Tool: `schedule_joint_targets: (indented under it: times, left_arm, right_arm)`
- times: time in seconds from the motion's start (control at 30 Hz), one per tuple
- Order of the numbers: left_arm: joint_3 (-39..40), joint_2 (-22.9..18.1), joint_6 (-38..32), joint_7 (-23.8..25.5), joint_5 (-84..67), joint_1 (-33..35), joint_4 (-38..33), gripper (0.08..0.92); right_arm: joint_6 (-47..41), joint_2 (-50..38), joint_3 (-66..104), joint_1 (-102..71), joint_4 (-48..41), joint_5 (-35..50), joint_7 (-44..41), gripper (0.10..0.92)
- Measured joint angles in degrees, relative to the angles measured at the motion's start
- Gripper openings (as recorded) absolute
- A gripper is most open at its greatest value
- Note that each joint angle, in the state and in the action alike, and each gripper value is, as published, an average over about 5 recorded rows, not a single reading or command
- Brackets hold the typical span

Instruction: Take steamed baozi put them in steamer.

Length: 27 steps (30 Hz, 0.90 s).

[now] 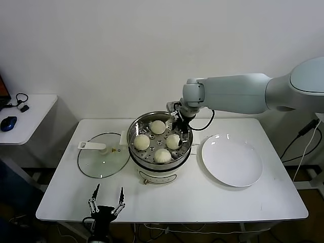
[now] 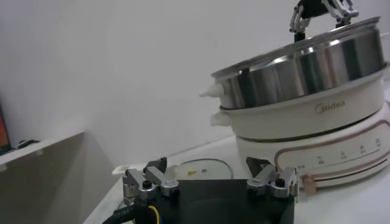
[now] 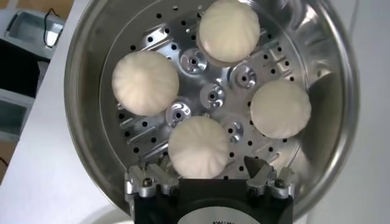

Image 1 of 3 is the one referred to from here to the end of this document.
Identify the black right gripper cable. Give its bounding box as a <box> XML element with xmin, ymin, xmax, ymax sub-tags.
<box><xmin>188</xmin><ymin>109</ymin><xmax>216</xmax><ymax>131</ymax></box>

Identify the blue and black computer mouse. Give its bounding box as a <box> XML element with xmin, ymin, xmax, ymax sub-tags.
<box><xmin>0</xmin><ymin>116</ymin><xmax>18</xmax><ymax>132</ymax></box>

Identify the white side table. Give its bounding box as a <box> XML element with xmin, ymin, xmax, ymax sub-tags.
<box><xmin>0</xmin><ymin>94</ymin><xmax>59</xmax><ymax>193</ymax></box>

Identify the white desk with foot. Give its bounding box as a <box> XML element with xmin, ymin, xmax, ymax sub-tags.
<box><xmin>294</xmin><ymin>111</ymin><xmax>324</xmax><ymax>190</ymax></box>

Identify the glass lid with white handle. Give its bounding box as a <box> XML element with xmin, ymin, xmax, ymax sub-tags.
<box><xmin>77</xmin><ymin>132</ymin><xmax>132</xmax><ymax>179</ymax></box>

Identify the white hanging cable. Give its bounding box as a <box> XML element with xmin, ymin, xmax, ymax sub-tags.
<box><xmin>293</xmin><ymin>118</ymin><xmax>322</xmax><ymax>182</ymax></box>

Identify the dark blue clothed person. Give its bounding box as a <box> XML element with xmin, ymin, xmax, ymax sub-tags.
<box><xmin>0</xmin><ymin>159</ymin><xmax>45</xmax><ymax>221</ymax></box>

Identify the black looped cable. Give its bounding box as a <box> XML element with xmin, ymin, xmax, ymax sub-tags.
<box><xmin>5</xmin><ymin>93</ymin><xmax>29</xmax><ymax>109</ymax></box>

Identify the white steamed baozi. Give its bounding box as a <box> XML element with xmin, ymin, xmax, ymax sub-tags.
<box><xmin>133</xmin><ymin>134</ymin><xmax>150</xmax><ymax>150</ymax></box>
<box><xmin>165</xmin><ymin>134</ymin><xmax>182</xmax><ymax>150</ymax></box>
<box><xmin>153</xmin><ymin>148</ymin><xmax>172</xmax><ymax>164</ymax></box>
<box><xmin>150</xmin><ymin>120</ymin><xmax>167</xmax><ymax>134</ymax></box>

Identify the white electric cooking pot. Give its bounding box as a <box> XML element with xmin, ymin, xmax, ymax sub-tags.
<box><xmin>128</xmin><ymin>144</ymin><xmax>198</xmax><ymax>186</ymax></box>

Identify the stainless steel steamer basket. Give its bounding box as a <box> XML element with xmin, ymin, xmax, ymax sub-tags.
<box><xmin>120</xmin><ymin>110</ymin><xmax>200</xmax><ymax>165</ymax></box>

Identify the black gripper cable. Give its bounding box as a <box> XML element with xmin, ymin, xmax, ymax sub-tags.
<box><xmin>188</xmin><ymin>109</ymin><xmax>216</xmax><ymax>131</ymax></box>
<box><xmin>82</xmin><ymin>216</ymin><xmax>96</xmax><ymax>231</ymax></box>

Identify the black power adapter with cable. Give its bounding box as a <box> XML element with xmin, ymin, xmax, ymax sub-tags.
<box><xmin>279</xmin><ymin>118</ymin><xmax>320</xmax><ymax>163</ymax></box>

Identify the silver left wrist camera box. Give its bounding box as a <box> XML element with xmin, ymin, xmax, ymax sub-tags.
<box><xmin>88</xmin><ymin>235</ymin><xmax>111</xmax><ymax>243</ymax></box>

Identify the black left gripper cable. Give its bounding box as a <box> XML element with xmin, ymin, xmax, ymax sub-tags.
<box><xmin>82</xmin><ymin>216</ymin><xmax>96</xmax><ymax>231</ymax></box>

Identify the black laptop with orange screen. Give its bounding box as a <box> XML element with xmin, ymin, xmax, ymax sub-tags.
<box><xmin>0</xmin><ymin>67</ymin><xmax>13</xmax><ymax>112</ymax></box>

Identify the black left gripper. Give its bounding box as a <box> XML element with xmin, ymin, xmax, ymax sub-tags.
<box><xmin>88</xmin><ymin>183</ymin><xmax>127</xmax><ymax>237</ymax></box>

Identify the white round plate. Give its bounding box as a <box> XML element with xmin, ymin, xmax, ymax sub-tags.
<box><xmin>201</xmin><ymin>133</ymin><xmax>263</xmax><ymax>188</ymax></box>

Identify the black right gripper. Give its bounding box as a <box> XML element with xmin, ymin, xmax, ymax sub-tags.
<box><xmin>166</xmin><ymin>109</ymin><xmax>200</xmax><ymax>150</ymax></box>

